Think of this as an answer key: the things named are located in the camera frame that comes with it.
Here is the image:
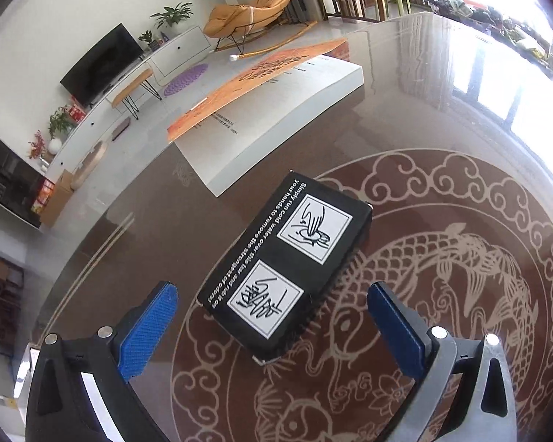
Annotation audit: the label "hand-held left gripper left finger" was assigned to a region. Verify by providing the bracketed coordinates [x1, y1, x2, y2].
[25, 281, 180, 442]

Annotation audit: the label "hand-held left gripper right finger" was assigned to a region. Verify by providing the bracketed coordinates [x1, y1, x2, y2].
[367, 281, 519, 442]

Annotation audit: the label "black printed box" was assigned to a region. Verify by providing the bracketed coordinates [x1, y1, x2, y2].
[197, 171, 373, 364]

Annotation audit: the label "cardboard box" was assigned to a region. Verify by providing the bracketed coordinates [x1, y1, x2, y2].
[39, 170, 74, 226]

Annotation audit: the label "dark glass display cabinet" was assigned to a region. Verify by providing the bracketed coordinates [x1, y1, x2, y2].
[0, 122, 44, 228]

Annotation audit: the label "red flowers in vase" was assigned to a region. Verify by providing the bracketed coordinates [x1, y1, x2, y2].
[28, 130, 63, 159]

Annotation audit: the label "green potted plant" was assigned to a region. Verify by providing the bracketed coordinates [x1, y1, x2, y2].
[48, 106, 77, 139]

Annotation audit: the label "orange bench with hairpin legs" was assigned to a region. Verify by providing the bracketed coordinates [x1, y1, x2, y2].
[111, 68, 163, 120]

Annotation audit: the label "white box with orange lid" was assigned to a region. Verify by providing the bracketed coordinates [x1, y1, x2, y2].
[167, 39, 365, 198]

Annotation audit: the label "purple round floor mat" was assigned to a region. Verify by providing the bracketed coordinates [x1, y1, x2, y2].
[163, 63, 209, 97]

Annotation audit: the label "black television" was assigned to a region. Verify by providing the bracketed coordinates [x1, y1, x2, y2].
[60, 23, 145, 108]

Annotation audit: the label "white television cabinet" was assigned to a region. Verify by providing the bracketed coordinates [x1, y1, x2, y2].
[41, 25, 212, 180]

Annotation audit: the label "large leafy potted plant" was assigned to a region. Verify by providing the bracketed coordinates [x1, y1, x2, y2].
[150, 2, 194, 33]

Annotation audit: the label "pile of assorted clutter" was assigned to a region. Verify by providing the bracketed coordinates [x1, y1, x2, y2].
[424, 0, 553, 74]

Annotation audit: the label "orange lounge chair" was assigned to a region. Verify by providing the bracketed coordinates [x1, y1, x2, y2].
[204, 0, 319, 60]

